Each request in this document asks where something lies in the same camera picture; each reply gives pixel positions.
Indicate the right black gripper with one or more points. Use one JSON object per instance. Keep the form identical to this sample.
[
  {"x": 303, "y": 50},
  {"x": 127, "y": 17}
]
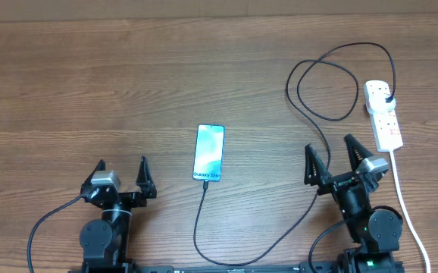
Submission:
[{"x": 320, "y": 172}]

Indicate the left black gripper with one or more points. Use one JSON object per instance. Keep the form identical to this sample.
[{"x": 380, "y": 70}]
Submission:
[{"x": 145, "y": 183}]

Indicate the blue Samsung Galaxy smartphone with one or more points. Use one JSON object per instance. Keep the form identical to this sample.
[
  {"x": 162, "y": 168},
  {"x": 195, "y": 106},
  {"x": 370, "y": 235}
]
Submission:
[{"x": 208, "y": 158}]

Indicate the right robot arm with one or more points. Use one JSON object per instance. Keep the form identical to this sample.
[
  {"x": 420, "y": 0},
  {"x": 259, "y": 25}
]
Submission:
[{"x": 376, "y": 230}]

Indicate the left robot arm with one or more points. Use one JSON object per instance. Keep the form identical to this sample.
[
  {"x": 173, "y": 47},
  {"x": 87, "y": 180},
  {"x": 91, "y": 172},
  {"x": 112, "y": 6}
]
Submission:
[{"x": 105, "y": 240}]

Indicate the white charger plug adapter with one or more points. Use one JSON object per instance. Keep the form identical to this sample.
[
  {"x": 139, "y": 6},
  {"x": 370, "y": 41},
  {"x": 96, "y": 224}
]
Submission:
[{"x": 377, "y": 103}]

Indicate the white power strip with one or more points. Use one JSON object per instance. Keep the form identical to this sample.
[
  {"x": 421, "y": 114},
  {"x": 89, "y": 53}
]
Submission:
[{"x": 387, "y": 135}]

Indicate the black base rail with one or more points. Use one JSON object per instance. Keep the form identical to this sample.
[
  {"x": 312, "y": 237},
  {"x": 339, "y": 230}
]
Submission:
[{"x": 234, "y": 269}]

